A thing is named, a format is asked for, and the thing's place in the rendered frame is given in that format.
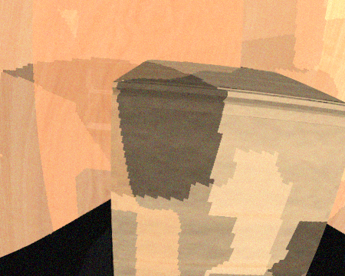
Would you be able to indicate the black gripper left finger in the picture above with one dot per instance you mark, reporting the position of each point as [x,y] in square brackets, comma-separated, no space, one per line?
[80,248]

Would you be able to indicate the grey triangular block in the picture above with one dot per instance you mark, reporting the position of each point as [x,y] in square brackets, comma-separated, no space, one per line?
[219,82]

